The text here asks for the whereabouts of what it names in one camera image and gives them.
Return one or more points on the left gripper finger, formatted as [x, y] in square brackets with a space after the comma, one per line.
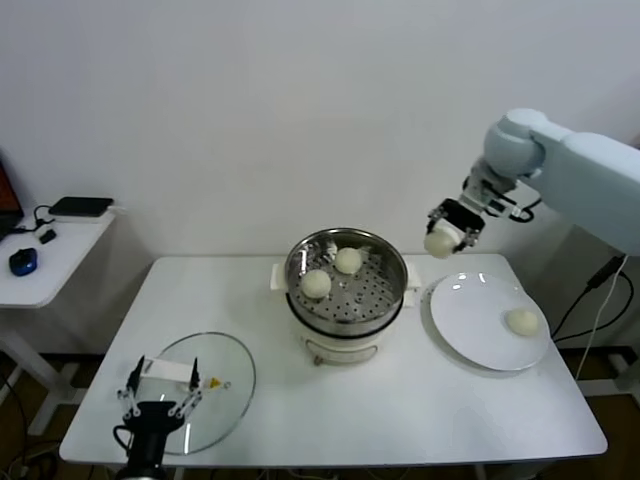
[130, 385]
[194, 385]

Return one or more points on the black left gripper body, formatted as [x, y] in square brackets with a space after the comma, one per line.
[152, 416]

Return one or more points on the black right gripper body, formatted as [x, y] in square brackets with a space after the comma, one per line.
[462, 215]

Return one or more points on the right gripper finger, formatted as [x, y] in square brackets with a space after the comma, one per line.
[470, 239]
[434, 219]

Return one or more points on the white steamed baozi bun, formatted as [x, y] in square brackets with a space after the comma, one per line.
[521, 321]
[440, 245]
[347, 260]
[316, 284]

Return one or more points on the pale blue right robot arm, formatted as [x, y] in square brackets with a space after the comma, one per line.
[575, 165]

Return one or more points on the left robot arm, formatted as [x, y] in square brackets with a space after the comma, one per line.
[140, 473]

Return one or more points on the perforated steel steamer basket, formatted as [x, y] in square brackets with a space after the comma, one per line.
[380, 295]

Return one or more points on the round white plate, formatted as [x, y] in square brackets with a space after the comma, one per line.
[470, 320]

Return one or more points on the white side table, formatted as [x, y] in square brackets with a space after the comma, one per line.
[60, 270]

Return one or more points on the white electric cooking pot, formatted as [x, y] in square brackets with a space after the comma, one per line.
[340, 350]

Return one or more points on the blue computer mouse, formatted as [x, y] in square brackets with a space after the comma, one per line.
[24, 261]

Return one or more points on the flat black box device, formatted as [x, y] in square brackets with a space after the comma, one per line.
[82, 206]

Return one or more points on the laptop screen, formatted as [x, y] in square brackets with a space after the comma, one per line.
[7, 195]

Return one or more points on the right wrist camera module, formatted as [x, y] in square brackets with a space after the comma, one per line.
[492, 197]

